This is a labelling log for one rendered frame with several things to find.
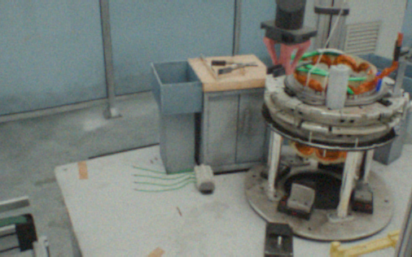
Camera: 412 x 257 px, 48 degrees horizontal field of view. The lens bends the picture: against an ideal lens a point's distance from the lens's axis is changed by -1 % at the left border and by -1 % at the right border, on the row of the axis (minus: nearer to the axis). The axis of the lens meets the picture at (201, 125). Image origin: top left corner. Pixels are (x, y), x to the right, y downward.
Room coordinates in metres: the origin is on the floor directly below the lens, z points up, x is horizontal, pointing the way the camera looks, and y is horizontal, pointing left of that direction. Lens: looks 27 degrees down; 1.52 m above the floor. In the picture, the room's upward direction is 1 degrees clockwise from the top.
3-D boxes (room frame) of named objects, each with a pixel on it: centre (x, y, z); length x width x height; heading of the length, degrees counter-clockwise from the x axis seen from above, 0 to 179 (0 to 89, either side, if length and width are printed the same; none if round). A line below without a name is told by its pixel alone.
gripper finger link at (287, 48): (0.92, -0.17, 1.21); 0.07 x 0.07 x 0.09; 37
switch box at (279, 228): (0.80, -0.17, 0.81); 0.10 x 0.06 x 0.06; 172
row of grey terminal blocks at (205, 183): (1.07, -0.01, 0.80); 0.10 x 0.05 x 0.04; 9
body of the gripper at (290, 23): (0.92, -0.17, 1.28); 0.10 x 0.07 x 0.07; 37
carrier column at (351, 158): (0.90, -0.34, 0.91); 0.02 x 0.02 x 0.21
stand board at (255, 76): (1.22, -0.08, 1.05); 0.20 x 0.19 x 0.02; 104
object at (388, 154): (1.24, -0.55, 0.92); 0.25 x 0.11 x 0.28; 42
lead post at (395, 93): (0.97, -0.43, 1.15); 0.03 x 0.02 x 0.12; 102
